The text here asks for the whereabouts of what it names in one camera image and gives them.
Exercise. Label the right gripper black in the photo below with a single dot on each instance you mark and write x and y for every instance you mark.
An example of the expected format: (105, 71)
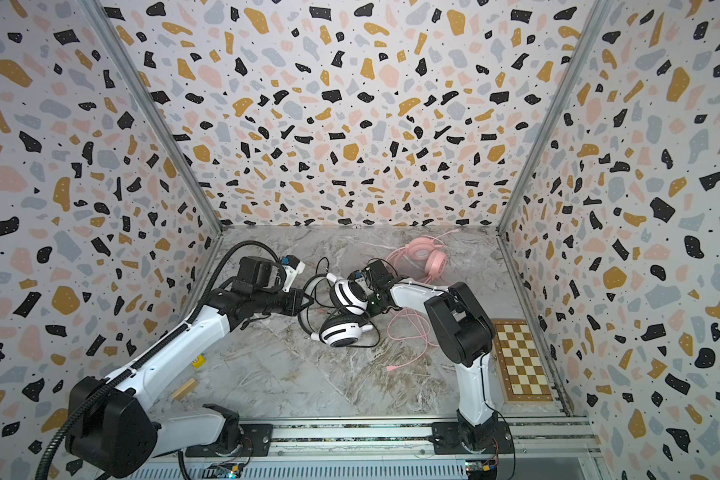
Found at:
(365, 294)

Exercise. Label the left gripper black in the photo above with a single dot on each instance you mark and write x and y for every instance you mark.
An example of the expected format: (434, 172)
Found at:
(295, 306)

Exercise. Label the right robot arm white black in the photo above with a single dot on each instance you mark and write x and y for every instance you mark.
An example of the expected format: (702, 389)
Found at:
(464, 333)

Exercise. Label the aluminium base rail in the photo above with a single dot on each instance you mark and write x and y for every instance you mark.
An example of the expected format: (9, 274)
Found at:
(536, 447)

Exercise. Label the wooden checkerboard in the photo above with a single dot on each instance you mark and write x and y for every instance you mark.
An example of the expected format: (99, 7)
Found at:
(521, 371)

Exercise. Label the corner aluminium post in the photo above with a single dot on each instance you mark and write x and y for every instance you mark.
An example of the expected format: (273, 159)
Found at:
(96, 16)
(592, 26)

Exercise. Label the pink headphones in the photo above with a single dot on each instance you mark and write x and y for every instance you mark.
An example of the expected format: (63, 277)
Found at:
(426, 249)

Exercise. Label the white black headphones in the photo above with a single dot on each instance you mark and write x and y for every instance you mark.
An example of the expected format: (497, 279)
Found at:
(349, 320)

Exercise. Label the small yellow block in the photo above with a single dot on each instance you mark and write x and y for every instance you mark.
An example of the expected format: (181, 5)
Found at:
(198, 362)

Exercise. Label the right corner aluminium post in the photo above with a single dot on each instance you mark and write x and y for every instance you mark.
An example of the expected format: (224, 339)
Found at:
(592, 26)

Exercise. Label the left corner aluminium post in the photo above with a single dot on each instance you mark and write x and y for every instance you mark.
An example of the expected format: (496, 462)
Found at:
(96, 16)

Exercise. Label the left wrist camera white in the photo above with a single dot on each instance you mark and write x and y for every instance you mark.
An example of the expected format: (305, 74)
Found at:
(292, 265)

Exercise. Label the small wooden block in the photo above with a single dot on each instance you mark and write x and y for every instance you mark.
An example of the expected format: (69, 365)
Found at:
(184, 390)

